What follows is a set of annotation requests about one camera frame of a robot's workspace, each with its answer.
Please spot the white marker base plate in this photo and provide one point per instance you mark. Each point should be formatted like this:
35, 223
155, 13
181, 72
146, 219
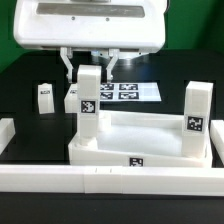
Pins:
124, 92

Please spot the white desk top tray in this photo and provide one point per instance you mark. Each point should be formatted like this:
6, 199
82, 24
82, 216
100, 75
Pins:
137, 140

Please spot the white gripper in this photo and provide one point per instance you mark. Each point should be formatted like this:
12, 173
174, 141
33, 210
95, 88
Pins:
132, 25

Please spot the white front fence bar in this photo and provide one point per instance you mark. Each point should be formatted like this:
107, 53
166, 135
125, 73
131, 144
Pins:
112, 180

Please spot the white right fence block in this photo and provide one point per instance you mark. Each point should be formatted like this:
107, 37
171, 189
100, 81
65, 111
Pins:
217, 136

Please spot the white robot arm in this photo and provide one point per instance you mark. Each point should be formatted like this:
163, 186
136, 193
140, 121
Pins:
133, 55

